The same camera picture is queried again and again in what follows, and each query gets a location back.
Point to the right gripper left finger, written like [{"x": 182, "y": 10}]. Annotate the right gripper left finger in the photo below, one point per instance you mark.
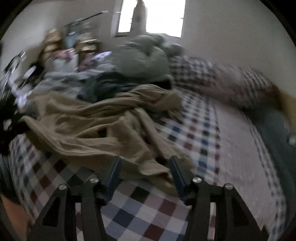
[{"x": 57, "y": 220}]

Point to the wooden headboard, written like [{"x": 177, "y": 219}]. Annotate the wooden headboard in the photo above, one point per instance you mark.
[{"x": 288, "y": 103}]

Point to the plaid checkered bed sheet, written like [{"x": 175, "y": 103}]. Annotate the plaid checkered bed sheet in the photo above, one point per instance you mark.
[{"x": 223, "y": 144}]

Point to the dark teal garment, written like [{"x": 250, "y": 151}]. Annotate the dark teal garment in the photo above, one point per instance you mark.
[{"x": 107, "y": 84}]

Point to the plaid pillow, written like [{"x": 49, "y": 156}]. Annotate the plaid pillow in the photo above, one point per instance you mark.
[{"x": 93, "y": 61}]

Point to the pink cloth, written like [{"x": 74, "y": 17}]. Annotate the pink cloth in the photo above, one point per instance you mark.
[{"x": 67, "y": 54}]

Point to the black clothes rack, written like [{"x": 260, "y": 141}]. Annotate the black clothes rack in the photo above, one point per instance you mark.
[{"x": 77, "y": 23}]

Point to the light blue grey garment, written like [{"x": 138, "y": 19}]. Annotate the light blue grey garment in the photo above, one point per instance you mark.
[{"x": 70, "y": 83}]

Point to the window with curtain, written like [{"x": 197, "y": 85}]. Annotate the window with curtain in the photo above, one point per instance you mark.
[{"x": 161, "y": 17}]

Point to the stacked cardboard boxes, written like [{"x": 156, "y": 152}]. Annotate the stacked cardboard boxes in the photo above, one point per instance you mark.
[{"x": 85, "y": 44}]

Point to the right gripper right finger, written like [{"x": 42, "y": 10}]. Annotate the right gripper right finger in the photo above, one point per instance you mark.
[{"x": 221, "y": 206}]

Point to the plaid folded quilt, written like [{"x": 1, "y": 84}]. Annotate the plaid folded quilt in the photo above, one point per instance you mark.
[{"x": 239, "y": 86}]

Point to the dark teal penguin pillow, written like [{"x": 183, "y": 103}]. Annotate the dark teal penguin pillow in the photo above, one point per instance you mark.
[{"x": 273, "y": 128}]

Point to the tan khaki garment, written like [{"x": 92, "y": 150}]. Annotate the tan khaki garment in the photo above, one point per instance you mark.
[{"x": 91, "y": 134}]

